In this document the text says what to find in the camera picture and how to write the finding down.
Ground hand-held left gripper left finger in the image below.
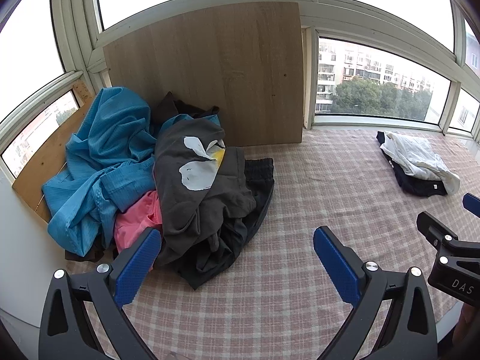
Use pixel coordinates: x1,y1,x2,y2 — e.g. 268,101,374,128
38,228,163,360

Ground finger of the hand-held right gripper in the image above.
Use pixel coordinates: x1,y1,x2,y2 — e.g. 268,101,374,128
416,211,480,267
462,193,480,219

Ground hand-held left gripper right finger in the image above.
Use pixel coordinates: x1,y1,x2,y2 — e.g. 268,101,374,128
313,227,438,360

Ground dark grey daisy T-shirt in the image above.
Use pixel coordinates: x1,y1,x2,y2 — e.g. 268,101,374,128
154,118,258,267

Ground folded navy garment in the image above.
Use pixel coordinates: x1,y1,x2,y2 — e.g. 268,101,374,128
376,131,449,197

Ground pink garment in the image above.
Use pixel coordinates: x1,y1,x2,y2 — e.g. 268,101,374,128
113,190,164,271

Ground pink plaid blanket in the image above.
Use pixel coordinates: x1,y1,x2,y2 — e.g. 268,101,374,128
65,127,480,360

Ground folded white shirt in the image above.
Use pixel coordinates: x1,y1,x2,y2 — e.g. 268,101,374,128
379,131,461,195

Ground black garment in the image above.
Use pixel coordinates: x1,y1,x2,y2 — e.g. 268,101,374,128
176,157,275,290

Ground blue garment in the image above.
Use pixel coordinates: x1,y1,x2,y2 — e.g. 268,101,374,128
42,87,222,258

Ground small wooden board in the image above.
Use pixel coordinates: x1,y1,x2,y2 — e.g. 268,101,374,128
12,80,95,224

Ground green trees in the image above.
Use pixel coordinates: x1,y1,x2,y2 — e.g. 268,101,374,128
331,77,431,121

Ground dark brown garment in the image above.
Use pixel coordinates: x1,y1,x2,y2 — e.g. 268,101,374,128
151,91,220,125

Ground apartment buildings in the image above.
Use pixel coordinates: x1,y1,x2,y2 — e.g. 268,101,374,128
317,38,451,114

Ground large wooden board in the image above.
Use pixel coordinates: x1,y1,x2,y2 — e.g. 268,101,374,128
102,1,304,148

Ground white window frame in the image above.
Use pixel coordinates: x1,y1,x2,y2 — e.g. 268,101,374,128
0,0,480,181

